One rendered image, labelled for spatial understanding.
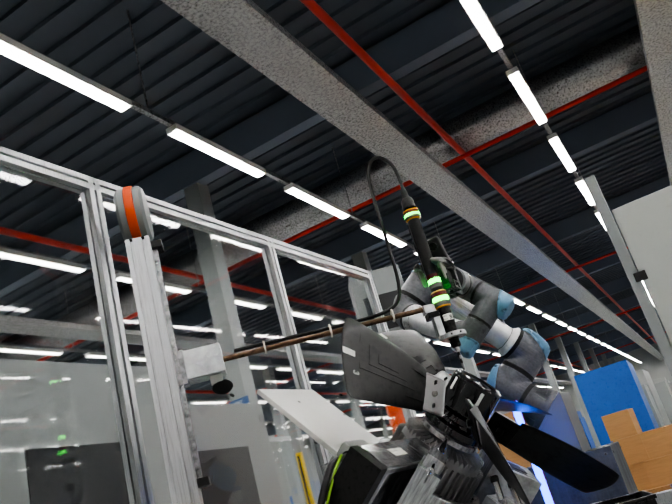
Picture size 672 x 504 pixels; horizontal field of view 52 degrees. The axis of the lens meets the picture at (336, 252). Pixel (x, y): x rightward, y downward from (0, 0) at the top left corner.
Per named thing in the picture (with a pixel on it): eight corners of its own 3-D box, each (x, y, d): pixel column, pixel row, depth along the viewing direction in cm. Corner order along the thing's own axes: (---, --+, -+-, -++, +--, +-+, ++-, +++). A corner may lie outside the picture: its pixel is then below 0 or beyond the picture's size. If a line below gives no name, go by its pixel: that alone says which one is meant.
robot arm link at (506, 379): (516, 417, 233) (482, 397, 240) (536, 384, 235) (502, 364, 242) (512, 409, 223) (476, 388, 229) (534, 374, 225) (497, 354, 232)
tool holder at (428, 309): (436, 339, 172) (424, 303, 175) (430, 346, 178) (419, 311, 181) (470, 331, 173) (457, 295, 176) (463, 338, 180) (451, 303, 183)
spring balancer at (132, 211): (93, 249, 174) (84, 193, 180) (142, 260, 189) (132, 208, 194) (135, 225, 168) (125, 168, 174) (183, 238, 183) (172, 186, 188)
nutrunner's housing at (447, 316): (451, 347, 173) (397, 187, 188) (447, 351, 176) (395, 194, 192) (465, 343, 173) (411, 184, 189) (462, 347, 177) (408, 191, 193)
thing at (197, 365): (182, 383, 163) (176, 349, 166) (186, 389, 169) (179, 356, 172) (225, 373, 165) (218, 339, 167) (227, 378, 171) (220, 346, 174)
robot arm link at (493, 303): (499, 334, 199) (466, 317, 205) (518, 302, 201) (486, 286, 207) (494, 325, 192) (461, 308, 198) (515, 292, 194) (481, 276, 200)
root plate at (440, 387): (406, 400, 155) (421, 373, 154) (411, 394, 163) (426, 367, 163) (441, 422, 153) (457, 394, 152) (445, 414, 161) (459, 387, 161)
